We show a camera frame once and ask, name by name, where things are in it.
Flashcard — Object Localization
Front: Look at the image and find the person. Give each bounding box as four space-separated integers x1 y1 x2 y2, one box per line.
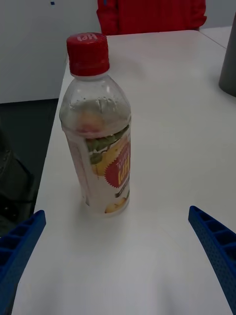
96 0 207 36

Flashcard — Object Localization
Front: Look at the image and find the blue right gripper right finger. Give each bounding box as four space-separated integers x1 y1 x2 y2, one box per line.
188 205 236 315

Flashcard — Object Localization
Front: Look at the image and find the grey plastic bin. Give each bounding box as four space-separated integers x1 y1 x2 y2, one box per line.
218 9 236 98

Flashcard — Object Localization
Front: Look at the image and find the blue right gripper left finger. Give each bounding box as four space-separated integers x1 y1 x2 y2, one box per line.
0 209 47 315

